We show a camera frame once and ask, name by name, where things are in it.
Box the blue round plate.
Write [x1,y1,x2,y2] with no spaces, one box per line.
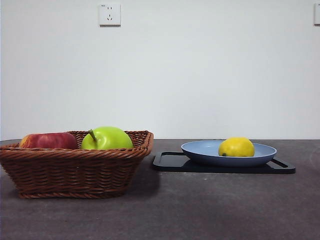
[180,140,278,168]

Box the yellow lemon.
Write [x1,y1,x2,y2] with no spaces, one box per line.
[218,136,255,158]

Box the brown wicker basket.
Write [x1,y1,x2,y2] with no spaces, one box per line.
[0,130,155,200]

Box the black rectangular tray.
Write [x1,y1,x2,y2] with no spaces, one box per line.
[152,151,297,175]

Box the green apple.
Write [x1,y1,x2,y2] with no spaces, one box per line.
[80,125,134,151]

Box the red apple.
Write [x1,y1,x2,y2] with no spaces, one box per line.
[19,132,78,150]

